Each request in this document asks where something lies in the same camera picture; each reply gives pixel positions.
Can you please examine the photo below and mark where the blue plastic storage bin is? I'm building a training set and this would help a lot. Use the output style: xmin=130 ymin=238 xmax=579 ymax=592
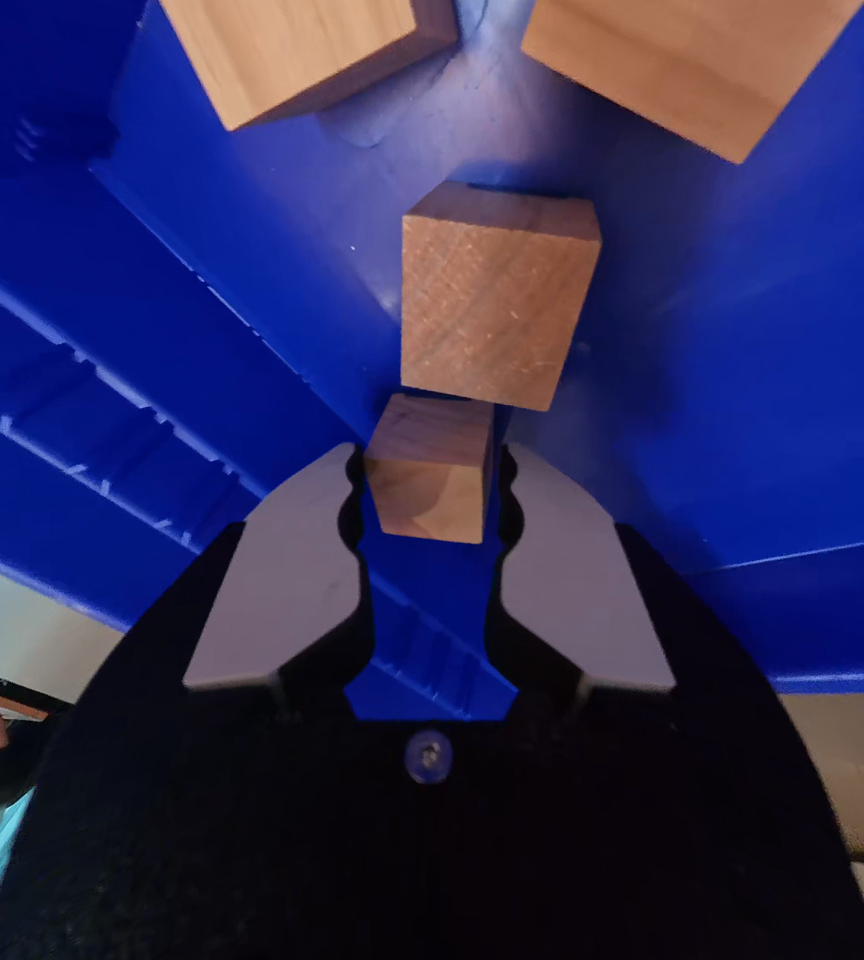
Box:
xmin=0 ymin=0 xmax=864 ymax=723

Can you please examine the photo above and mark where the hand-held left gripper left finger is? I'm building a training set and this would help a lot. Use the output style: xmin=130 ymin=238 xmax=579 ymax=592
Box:
xmin=180 ymin=441 xmax=373 ymax=715

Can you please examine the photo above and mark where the blue-striped wooden cube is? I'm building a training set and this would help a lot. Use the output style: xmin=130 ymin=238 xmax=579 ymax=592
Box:
xmin=400 ymin=180 xmax=602 ymax=412
xmin=520 ymin=0 xmax=864 ymax=165
xmin=158 ymin=0 xmax=462 ymax=132
xmin=363 ymin=393 xmax=497 ymax=545

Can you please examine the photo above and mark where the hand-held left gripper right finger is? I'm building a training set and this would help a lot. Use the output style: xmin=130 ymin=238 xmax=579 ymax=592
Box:
xmin=483 ymin=442 xmax=679 ymax=715

